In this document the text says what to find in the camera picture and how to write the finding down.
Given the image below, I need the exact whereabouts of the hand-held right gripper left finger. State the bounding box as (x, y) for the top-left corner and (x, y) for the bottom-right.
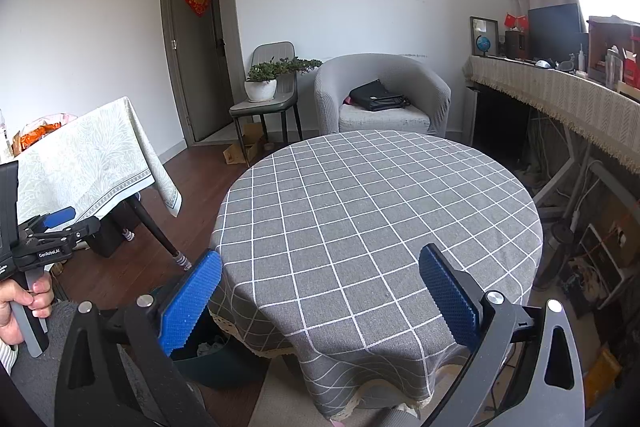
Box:
(54, 249), (223, 427)

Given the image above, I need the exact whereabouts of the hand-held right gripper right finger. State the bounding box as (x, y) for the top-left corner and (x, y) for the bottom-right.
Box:
(418, 243), (586, 427)

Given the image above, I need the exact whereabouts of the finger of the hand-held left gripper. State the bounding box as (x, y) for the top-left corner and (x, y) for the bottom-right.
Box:
(20, 206), (77, 233)
(20, 216), (102, 254)

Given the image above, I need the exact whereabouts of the dark trash bin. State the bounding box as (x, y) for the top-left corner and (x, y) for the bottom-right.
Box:
(167, 287), (268, 389)

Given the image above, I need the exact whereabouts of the person's left forearm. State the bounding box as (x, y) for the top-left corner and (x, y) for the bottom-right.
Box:
(0, 336), (20, 378)

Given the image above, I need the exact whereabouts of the person's left hand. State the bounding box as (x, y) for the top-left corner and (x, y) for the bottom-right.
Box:
(0, 274), (54, 347)

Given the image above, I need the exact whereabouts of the black box under table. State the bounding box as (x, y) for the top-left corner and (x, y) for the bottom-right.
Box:
(85, 209), (128, 258)

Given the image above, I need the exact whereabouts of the pale green patterned tablecloth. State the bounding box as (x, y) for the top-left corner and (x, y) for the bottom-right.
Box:
(15, 96), (182, 220)

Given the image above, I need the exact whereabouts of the dark table leg striped sock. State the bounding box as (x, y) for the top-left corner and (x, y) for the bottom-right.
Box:
(125, 194), (193, 272)

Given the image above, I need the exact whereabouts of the orange snack packet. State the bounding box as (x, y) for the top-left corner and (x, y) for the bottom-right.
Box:
(12, 117), (78, 155)

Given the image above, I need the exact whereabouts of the grey checked tablecloth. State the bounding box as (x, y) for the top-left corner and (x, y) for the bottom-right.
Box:
(209, 130), (544, 420)

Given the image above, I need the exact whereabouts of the beige floor rug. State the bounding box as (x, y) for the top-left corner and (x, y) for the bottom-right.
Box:
(247, 359), (386, 427)

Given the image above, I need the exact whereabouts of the open brown cardboard box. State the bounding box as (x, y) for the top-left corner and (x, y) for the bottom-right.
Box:
(223, 122), (266, 166)

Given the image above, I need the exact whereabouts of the white panel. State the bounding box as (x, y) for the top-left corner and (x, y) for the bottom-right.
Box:
(465, 88), (481, 148)

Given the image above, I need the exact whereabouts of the grey door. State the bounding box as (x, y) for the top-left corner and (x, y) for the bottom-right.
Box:
(167, 0), (233, 142)

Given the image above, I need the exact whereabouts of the grey dining chair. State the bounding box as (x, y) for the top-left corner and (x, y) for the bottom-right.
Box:
(229, 42), (303, 168)

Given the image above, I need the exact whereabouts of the black handbag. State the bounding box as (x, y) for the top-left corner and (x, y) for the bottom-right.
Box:
(348, 79), (411, 112)

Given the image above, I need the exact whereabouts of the potted plant in white pot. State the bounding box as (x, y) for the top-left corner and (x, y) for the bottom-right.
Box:
(244, 57), (323, 102)

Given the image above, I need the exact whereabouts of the grey armchair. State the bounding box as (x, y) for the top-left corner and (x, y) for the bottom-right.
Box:
(314, 53), (452, 138)

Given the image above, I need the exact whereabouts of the dark wooden box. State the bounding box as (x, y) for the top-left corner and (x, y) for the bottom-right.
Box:
(505, 29), (530, 59)

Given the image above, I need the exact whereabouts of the clear plastic bottle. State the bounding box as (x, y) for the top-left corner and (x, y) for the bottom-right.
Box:
(605, 48), (623, 85)

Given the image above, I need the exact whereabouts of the black monitor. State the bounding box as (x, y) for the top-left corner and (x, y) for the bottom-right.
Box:
(527, 3), (583, 62)

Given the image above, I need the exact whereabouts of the wooden shelf box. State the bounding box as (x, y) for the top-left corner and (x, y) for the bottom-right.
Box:
(587, 16), (640, 95)

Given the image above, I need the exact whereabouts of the white desk frame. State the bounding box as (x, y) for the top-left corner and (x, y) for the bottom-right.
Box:
(532, 142), (608, 220)

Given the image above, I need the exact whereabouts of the dark picture frame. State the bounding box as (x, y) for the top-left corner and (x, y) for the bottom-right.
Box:
(470, 17), (499, 58)

